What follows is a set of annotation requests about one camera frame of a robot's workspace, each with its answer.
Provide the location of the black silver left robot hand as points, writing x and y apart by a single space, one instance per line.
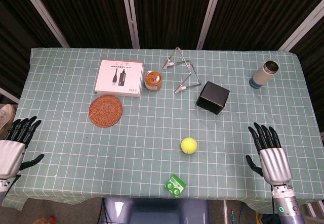
10 153

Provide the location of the white flat product box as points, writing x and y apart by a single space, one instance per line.
119 78

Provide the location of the green plastic block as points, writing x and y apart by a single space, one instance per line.
175 185

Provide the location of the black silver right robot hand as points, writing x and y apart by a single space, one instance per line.
274 163

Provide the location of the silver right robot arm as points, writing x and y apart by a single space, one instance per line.
287 206

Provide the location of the beige sneaker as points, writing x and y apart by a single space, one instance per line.
6 116

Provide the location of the clear jar with orange contents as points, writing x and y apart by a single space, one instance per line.
152 80

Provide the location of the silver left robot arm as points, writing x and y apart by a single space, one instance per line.
3 187

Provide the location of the black open cardboard box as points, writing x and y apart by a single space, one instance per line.
213 97

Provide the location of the white blue thermos bottle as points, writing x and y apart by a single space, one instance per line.
263 75

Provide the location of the round woven brown coaster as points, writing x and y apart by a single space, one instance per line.
105 110

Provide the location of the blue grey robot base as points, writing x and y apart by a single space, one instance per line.
157 211

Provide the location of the green white checked tablecloth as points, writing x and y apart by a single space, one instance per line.
141 138

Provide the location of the white partition post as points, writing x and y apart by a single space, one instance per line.
8 94
208 14
43 14
302 28
130 14

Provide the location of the yellow tennis ball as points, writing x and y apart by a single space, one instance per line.
189 145

